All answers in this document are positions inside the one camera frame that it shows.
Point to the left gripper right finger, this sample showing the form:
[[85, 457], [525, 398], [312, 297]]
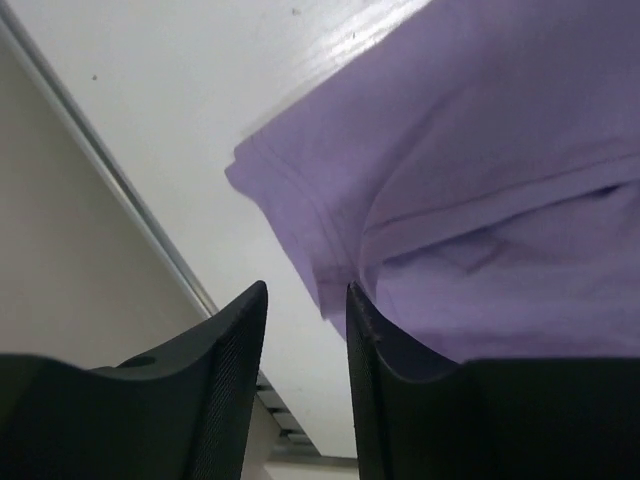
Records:
[[419, 415]]

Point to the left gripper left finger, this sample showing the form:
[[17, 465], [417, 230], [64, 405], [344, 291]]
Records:
[[181, 410]]

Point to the purple t shirt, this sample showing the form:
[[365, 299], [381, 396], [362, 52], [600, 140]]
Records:
[[476, 173]]

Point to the aluminium table edge rail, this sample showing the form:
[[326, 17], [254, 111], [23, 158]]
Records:
[[158, 94]]

